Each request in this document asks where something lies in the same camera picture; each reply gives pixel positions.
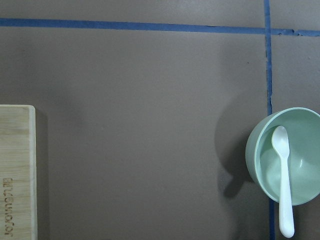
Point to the green bowl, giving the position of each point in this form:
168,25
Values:
263,163

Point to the white plastic spoon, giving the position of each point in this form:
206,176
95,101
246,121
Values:
280,143

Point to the wooden cutting board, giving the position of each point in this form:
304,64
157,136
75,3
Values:
18,173

